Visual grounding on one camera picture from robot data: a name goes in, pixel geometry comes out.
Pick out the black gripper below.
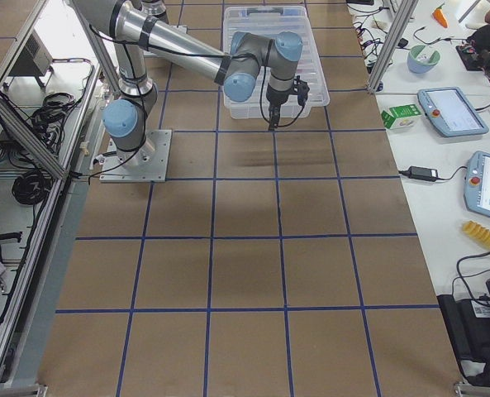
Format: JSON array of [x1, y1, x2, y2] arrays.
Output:
[[266, 76, 310, 132]]

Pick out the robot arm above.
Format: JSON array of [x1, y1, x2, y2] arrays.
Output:
[[72, 1, 309, 167]]

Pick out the clear plastic storage box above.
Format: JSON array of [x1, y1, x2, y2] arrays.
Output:
[[223, 6, 330, 121]]

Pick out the green white carton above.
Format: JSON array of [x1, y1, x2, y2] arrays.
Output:
[[381, 103, 421, 130]]

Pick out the black power adapter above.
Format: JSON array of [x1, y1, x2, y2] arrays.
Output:
[[407, 165, 439, 182]]

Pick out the green blue bowl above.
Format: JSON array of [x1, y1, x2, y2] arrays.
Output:
[[407, 45, 440, 74]]

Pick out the teach pendant tablet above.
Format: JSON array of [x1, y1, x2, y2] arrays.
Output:
[[464, 151, 490, 218], [416, 87, 489, 137]]

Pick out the orange carrot toy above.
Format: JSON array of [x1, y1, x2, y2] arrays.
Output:
[[431, 3, 449, 29]]

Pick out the yellow corrugated toy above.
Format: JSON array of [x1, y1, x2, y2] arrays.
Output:
[[461, 221, 490, 251]]

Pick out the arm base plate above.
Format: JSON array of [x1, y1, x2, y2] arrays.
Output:
[[98, 130, 172, 183]]

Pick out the black cables bundle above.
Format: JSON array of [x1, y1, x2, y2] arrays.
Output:
[[12, 169, 50, 207]]

